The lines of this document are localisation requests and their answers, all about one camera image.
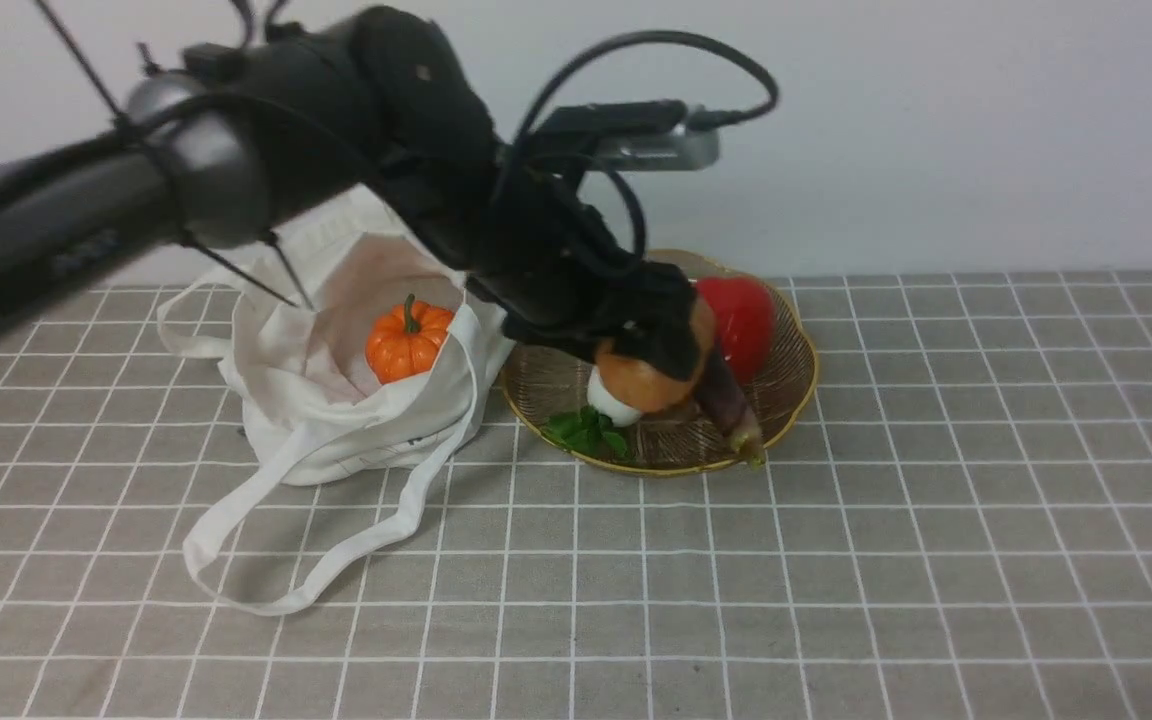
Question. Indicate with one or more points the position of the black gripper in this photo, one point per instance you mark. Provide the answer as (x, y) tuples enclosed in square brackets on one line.
[(526, 243)]

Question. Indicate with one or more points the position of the brown potato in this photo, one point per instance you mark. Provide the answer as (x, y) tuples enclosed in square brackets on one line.
[(641, 386)]

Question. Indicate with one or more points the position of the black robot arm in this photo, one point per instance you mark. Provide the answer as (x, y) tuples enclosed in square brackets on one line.
[(240, 140)]

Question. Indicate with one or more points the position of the white cloth tote bag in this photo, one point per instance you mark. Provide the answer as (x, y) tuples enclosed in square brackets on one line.
[(313, 411)]

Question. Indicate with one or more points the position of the red bell pepper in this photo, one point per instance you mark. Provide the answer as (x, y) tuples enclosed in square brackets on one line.
[(744, 320)]

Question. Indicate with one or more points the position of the white radish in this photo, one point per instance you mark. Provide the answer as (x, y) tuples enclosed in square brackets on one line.
[(605, 404)]

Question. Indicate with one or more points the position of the dark purple eggplant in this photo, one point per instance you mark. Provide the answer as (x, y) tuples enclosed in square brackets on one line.
[(723, 402)]

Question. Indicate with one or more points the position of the woven bamboo basket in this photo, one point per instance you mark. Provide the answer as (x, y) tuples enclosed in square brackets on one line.
[(539, 382)]

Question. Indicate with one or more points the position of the green leafy herb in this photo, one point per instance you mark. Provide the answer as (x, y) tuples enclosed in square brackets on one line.
[(587, 432)]

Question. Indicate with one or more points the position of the small orange pumpkin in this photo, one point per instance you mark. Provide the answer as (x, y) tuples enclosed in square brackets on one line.
[(406, 340)]

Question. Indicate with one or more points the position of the grey checkered tablecloth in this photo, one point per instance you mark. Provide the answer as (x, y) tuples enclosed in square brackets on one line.
[(958, 527)]

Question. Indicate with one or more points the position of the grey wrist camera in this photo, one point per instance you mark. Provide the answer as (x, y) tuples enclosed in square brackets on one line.
[(650, 136)]

